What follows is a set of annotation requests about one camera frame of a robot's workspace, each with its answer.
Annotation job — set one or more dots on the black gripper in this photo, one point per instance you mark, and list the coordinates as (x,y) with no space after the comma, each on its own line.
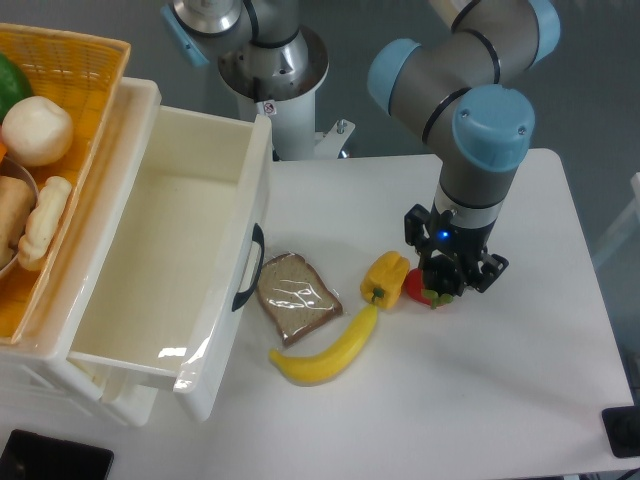
(432,234)

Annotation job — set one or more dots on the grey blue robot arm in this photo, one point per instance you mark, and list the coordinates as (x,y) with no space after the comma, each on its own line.
(453,97)

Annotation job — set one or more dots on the open upper white drawer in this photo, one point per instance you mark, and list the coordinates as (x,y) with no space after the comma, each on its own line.
(161,307)

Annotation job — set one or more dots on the white drawer cabinet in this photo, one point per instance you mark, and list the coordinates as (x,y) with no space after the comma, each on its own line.
(39,369)

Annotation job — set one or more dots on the red bell pepper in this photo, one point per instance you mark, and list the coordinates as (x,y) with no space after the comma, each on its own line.
(414,288)

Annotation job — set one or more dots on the yellow bell pepper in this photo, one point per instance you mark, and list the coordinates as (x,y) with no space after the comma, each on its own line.
(382,284)

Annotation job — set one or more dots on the wrapped brown bread slice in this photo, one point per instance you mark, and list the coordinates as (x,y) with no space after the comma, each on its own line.
(295,298)

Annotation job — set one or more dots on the yellow banana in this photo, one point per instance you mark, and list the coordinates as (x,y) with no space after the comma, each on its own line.
(326,365)

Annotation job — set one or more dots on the black device right edge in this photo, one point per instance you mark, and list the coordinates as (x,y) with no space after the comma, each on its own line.
(622,430)

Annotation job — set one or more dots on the orange plastic basket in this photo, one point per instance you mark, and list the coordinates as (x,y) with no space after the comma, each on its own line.
(81,74)

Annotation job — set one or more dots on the cream peanut-shaped toy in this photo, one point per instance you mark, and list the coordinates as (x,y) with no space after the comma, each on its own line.
(42,223)

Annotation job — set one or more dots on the white round bun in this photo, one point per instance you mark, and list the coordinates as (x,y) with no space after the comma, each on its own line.
(37,132)

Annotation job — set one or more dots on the tan bread roll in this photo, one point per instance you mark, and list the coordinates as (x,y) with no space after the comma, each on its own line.
(17,201)

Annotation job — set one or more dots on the green vegetable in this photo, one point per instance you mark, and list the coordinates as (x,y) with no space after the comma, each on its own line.
(14,85)

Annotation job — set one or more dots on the black device bottom left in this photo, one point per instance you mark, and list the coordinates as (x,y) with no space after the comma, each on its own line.
(29,455)

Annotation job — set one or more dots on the dark drawer handle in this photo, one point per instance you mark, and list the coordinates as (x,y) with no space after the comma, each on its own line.
(254,266)

